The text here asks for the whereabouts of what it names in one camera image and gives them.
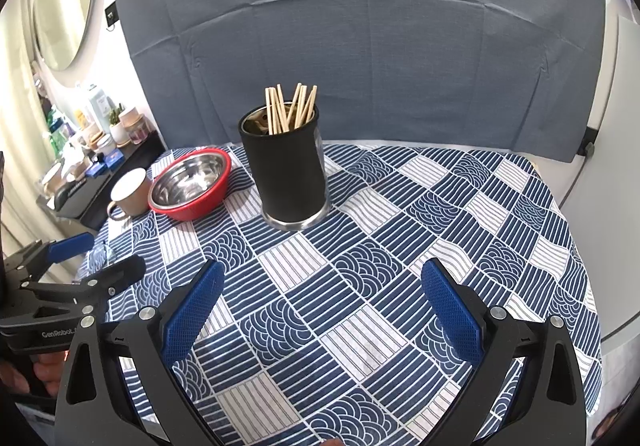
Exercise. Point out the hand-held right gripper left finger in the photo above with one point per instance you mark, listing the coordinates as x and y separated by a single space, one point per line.
195 311

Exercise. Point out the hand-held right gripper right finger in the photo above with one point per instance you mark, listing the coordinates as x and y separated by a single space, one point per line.
452 316

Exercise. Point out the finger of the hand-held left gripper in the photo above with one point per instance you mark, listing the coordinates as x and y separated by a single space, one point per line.
120 273
70 246

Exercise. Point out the black cylindrical utensil holder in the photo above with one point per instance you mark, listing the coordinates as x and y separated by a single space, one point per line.
285 176

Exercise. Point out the bunch of wooden chopsticks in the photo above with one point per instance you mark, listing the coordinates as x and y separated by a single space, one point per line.
280 116

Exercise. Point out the person's left hand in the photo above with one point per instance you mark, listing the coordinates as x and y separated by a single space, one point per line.
47 371

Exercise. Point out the clear eyeglasses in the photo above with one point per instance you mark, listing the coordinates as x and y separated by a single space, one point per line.
107 253

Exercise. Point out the black side table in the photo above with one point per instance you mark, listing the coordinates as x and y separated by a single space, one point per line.
85 203

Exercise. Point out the beige ceramic mug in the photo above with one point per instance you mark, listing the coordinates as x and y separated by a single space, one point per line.
132 196

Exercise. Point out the blue box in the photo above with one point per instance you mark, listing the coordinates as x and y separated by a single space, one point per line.
114 156
96 169

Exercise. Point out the blue white patterned tablecloth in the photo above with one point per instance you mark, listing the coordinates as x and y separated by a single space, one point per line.
350 276

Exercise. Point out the green bottle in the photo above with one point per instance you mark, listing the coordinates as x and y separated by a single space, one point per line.
57 134

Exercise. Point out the red steel-lined bowl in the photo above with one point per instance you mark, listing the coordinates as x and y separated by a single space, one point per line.
190 181

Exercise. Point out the small potted plant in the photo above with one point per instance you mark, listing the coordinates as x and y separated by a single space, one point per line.
119 129

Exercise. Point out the glass jar with wooden lid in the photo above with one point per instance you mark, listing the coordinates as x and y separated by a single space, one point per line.
137 129

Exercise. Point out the white pump bottle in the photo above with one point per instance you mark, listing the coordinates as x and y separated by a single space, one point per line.
96 106

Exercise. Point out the white cabinet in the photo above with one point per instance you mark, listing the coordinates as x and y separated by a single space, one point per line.
620 101

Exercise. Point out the grey backdrop cloth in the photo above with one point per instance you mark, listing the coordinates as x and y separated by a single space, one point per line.
375 26

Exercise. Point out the black wall socket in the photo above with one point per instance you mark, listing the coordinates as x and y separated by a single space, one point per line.
111 12

